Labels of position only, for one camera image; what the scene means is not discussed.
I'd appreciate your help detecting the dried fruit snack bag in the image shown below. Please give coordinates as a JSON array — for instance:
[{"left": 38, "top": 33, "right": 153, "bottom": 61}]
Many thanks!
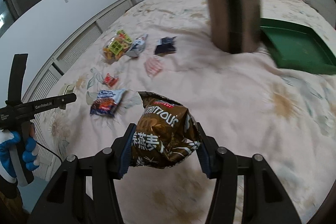
[{"left": 102, "top": 30, "right": 133, "bottom": 63}]

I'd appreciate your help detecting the blue white torn snack pack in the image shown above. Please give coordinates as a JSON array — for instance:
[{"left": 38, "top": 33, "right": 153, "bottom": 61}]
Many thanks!
[{"left": 125, "top": 34, "right": 148, "bottom": 59}]

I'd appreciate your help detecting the dark navy snack packet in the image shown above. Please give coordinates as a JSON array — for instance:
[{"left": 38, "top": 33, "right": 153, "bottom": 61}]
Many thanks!
[{"left": 154, "top": 36, "right": 176, "bottom": 55}]

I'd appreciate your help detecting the blue white gloved left hand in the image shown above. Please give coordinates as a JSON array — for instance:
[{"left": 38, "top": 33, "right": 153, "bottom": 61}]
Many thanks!
[{"left": 0, "top": 129, "right": 40, "bottom": 184}]

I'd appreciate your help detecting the brown oat snack bag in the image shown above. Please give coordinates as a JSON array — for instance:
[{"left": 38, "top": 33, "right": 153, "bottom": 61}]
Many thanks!
[{"left": 130, "top": 92, "right": 201, "bottom": 169}]

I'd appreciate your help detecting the pink striped snack packet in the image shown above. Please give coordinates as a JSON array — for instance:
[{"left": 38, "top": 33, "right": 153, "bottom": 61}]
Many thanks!
[{"left": 144, "top": 56, "right": 163, "bottom": 77}]

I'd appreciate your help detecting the white radiator cover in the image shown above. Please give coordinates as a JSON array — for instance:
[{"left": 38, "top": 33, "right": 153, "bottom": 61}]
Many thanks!
[{"left": 23, "top": 0, "right": 136, "bottom": 181}]

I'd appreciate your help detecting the green tray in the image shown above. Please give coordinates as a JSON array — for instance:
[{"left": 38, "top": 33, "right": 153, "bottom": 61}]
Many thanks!
[{"left": 260, "top": 18, "right": 335, "bottom": 75}]

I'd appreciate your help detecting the blue white chocolate snack pack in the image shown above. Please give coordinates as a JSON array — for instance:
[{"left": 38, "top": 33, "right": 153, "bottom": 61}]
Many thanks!
[{"left": 90, "top": 89, "right": 126, "bottom": 117}]

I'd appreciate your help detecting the small red snack packet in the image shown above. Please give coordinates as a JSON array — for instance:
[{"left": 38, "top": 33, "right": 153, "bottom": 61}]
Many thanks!
[{"left": 103, "top": 73, "right": 119, "bottom": 88}]

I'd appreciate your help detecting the floral pink bed quilt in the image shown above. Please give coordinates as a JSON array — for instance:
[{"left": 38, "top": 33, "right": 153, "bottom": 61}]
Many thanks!
[{"left": 34, "top": 0, "right": 336, "bottom": 224}]

